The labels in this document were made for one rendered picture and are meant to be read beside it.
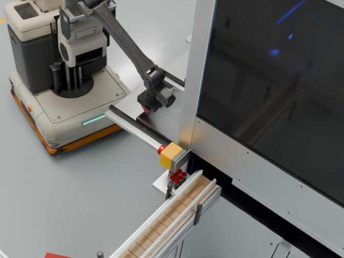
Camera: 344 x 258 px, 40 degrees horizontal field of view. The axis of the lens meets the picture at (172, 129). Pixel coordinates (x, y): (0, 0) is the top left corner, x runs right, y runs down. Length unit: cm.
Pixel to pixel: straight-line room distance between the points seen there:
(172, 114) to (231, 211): 51
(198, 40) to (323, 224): 72
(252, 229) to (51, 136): 144
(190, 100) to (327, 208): 57
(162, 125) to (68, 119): 98
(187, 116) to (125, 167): 137
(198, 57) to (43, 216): 164
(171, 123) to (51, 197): 110
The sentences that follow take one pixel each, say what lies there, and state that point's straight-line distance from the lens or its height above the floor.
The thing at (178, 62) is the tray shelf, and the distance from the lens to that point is 238.
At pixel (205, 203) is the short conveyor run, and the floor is 93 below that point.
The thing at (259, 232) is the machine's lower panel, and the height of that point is 82.
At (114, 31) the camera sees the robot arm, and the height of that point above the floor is 128.
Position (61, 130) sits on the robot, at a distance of 289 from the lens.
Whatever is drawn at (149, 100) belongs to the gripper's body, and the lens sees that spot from 198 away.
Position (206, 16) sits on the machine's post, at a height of 161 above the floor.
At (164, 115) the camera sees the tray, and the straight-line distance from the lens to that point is 210.
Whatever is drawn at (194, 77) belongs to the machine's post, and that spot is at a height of 137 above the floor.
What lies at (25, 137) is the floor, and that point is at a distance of 323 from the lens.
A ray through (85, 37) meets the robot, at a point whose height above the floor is 81.
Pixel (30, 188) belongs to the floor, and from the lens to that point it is 297.
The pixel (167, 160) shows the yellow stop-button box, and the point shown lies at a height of 101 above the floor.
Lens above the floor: 240
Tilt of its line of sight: 48 degrees down
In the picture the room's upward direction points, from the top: 7 degrees clockwise
